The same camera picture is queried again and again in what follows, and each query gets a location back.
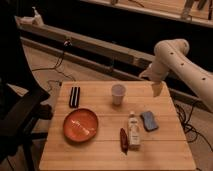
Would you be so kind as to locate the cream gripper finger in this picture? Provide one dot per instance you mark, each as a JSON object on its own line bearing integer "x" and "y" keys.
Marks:
{"x": 157, "y": 88}
{"x": 144, "y": 74}

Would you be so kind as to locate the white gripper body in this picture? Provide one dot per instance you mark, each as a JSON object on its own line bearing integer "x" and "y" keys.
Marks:
{"x": 158, "y": 71}

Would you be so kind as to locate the white plastic bottle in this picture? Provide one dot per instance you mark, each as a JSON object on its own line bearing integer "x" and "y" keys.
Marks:
{"x": 133, "y": 131}

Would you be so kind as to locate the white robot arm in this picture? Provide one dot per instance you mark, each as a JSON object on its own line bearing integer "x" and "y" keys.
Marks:
{"x": 171, "y": 55}

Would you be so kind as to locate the white pump dispenser bottle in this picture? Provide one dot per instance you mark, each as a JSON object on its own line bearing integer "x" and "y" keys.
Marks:
{"x": 38, "y": 17}

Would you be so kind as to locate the translucent plastic cup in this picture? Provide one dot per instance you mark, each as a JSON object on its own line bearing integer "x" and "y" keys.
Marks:
{"x": 118, "y": 92}

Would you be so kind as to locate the blue sponge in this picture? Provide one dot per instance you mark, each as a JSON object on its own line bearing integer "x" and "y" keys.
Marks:
{"x": 149, "y": 122}

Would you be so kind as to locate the orange plate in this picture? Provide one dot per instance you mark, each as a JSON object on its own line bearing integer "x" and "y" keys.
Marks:
{"x": 80, "y": 125}

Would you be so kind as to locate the black office chair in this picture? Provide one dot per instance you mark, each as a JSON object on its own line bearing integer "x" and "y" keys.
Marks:
{"x": 18, "y": 117}

